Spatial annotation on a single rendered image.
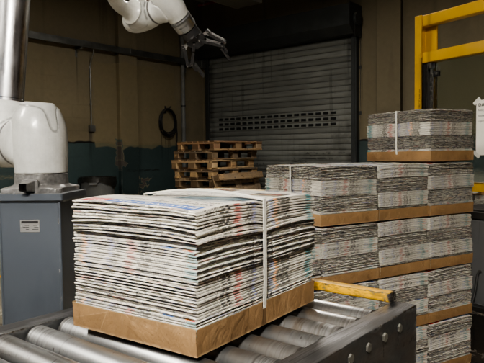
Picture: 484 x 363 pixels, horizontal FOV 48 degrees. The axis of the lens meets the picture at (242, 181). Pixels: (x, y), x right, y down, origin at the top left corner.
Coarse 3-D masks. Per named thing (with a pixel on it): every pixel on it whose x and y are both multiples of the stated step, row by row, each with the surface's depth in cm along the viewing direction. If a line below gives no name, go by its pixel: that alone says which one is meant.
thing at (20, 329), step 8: (56, 312) 108; (64, 312) 108; (72, 312) 108; (24, 320) 103; (32, 320) 103; (40, 320) 103; (48, 320) 103; (56, 320) 103; (0, 328) 98; (8, 328) 98; (16, 328) 98; (24, 328) 98; (56, 328) 103; (16, 336) 97; (24, 336) 98
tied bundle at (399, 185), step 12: (384, 168) 214; (396, 168) 218; (408, 168) 222; (420, 168) 226; (384, 180) 216; (396, 180) 219; (408, 180) 223; (420, 180) 226; (384, 192) 215; (396, 192) 218; (408, 192) 222; (420, 192) 226; (384, 204) 215; (396, 204) 219; (408, 204) 222; (420, 204) 227
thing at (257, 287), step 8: (256, 200) 96; (256, 208) 93; (256, 216) 93; (272, 216) 97; (256, 224) 93; (272, 224) 97; (256, 232) 94; (256, 240) 93; (256, 248) 94; (256, 256) 94; (272, 256) 98; (256, 264) 94; (256, 272) 95; (256, 280) 95; (256, 288) 95; (256, 296) 94
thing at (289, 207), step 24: (168, 192) 113; (192, 192) 112; (216, 192) 110; (240, 192) 109; (264, 192) 109; (288, 192) 109; (288, 216) 102; (312, 216) 109; (288, 240) 102; (312, 240) 110; (288, 264) 103; (312, 264) 111; (288, 288) 103
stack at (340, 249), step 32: (352, 224) 211; (384, 224) 217; (416, 224) 226; (320, 256) 200; (352, 256) 208; (384, 256) 217; (416, 256) 227; (384, 288) 218; (416, 288) 228; (416, 352) 228
